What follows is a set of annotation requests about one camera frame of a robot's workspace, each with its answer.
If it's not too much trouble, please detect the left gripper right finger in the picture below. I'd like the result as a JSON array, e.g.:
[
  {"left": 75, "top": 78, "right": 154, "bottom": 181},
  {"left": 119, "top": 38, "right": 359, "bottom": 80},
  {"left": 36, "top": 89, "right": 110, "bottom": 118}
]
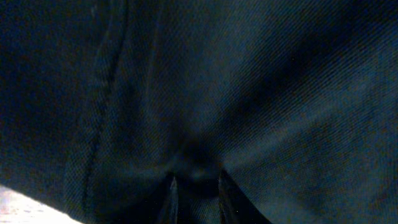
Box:
[{"left": 218, "top": 170, "right": 272, "bottom": 224}]

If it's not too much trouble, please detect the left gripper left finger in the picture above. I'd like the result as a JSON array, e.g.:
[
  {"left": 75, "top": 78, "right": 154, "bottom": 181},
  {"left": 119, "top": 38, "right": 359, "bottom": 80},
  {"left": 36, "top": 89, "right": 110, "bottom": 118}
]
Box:
[{"left": 133, "top": 172, "right": 180, "bottom": 224}]

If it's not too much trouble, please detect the black t-shirt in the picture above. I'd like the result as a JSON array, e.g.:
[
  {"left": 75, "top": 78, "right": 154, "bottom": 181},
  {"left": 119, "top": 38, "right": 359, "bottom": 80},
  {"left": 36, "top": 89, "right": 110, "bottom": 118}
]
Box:
[{"left": 1, "top": 0, "right": 397, "bottom": 223}]

